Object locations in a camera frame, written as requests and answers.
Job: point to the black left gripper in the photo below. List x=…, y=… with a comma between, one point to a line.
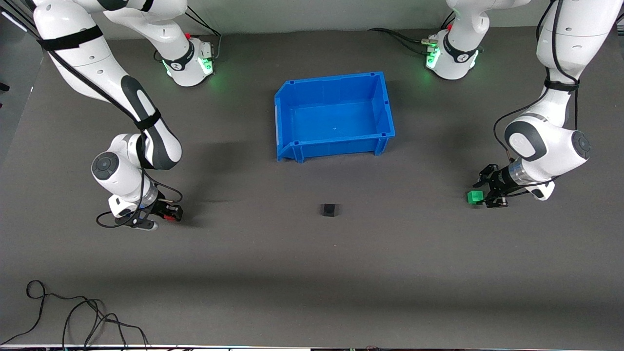
x=497, y=183

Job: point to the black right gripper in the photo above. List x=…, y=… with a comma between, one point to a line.
x=159, y=208

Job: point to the small green cube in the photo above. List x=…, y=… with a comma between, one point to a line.
x=475, y=197

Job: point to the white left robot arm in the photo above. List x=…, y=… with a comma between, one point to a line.
x=565, y=44

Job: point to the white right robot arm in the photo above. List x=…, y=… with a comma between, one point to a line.
x=78, y=48

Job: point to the small black cube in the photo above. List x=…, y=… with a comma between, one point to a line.
x=329, y=210

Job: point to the dark grey table mat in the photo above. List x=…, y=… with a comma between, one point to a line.
x=312, y=273

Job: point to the blue plastic storage bin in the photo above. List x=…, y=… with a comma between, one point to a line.
x=336, y=117

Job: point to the small black bracket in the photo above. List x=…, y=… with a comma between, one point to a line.
x=4, y=87

